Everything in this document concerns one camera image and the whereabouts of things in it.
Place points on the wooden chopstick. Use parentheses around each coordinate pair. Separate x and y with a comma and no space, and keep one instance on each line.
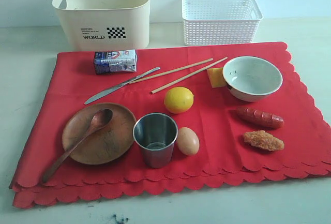
(187,76)
(172,71)

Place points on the dark wooden spoon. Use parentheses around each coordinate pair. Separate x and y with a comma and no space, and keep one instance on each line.
(98,121)

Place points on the yellow cheese wedge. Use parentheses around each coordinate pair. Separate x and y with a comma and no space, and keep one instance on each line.
(216,78)

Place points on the white perforated plastic basket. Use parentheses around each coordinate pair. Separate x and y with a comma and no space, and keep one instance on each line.
(214,22)

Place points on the yellow lemon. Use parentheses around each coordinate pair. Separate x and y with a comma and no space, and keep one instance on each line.
(178,100)

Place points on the silver table knife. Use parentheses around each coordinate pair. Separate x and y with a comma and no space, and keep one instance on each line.
(116,87)

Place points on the white enamel bowl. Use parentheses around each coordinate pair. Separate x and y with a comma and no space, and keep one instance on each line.
(250,78)

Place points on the brown egg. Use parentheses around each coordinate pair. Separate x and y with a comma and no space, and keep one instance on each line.
(187,141)

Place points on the cream plastic bin WORLD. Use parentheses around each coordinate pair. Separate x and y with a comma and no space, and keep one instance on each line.
(104,25)

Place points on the lower wooden chopstick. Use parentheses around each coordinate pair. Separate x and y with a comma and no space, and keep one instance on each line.
(187,76)

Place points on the fried chicken nugget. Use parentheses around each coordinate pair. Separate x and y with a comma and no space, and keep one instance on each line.
(263,140)

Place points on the red scalloped tablecloth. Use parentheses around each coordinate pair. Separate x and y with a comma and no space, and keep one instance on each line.
(223,157)

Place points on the upper wooden chopstick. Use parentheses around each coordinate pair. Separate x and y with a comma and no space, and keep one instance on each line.
(172,71)

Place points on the red sausage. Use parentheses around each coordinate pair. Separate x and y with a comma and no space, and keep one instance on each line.
(260,118)

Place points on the round wooden plate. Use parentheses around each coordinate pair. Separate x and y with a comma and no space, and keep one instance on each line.
(105,145)

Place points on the blue white milk carton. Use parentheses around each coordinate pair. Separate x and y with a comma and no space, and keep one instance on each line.
(115,61)

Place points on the stainless steel cup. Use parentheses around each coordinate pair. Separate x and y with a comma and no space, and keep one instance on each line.
(155,134)

